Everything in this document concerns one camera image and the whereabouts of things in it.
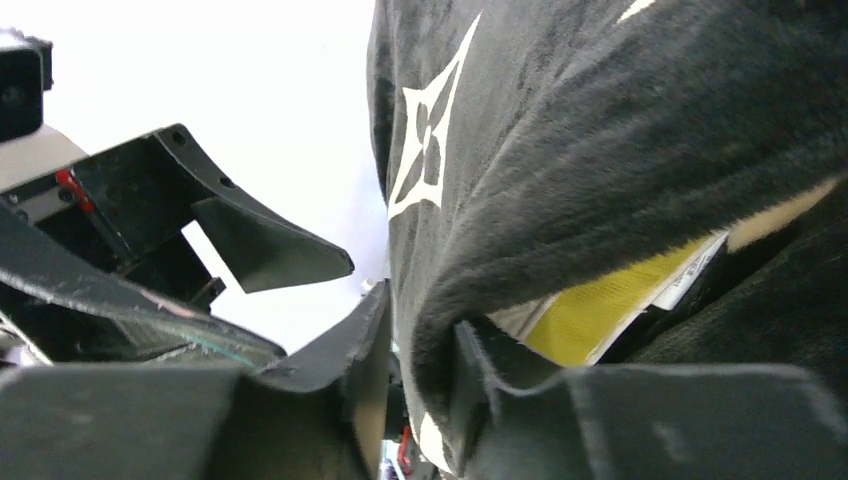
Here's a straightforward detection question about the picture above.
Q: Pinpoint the white yellow pillow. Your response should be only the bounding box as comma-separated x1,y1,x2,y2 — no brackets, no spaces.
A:
492,177,846,366

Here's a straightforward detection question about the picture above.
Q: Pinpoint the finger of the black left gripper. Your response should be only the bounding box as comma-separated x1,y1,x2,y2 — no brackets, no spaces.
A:
1,124,353,312
1,208,285,368

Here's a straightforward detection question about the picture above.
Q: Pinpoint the white pillow label tag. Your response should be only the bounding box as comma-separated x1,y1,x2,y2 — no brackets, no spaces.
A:
652,232,728,311

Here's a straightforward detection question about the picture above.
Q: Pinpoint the black floral pillowcase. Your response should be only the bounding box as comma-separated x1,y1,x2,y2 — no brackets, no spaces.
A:
367,1,847,479

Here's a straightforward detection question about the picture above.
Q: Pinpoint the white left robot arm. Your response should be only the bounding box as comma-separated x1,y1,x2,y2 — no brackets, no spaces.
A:
1,29,354,367

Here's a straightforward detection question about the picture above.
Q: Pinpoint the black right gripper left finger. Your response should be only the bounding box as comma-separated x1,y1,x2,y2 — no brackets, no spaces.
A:
1,282,391,479

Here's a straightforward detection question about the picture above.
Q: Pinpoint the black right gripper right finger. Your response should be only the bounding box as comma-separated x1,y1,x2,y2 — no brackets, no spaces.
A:
453,322,847,479

